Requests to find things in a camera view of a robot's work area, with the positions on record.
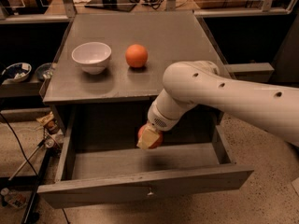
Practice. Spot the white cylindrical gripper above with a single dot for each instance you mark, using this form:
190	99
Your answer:
158	119

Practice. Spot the red apple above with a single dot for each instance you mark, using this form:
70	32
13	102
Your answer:
158	140

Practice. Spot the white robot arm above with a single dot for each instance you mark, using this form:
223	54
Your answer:
274	109

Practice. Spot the grey open drawer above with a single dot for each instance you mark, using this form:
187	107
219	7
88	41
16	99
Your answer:
101	164

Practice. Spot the small metal drawer knob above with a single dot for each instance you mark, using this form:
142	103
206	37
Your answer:
150	192

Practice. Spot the grey wooden cabinet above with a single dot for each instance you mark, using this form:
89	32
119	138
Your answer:
169	37

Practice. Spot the orange fruit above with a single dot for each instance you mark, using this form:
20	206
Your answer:
136	56

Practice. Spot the white ceramic bowl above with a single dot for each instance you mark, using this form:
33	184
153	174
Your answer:
92	57

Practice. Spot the snack bag on floor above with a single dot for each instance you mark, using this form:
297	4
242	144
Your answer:
49	123

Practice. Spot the dark small bowl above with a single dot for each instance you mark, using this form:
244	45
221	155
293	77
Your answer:
44	71

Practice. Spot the grey side shelf block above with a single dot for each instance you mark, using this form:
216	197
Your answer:
254	72

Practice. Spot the black monitor stand base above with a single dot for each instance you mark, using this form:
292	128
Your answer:
113	5

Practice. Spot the black tripod leg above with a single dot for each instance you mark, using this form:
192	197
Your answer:
29	213

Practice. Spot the plastic bottle on floor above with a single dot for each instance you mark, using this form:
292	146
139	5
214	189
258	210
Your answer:
13	198

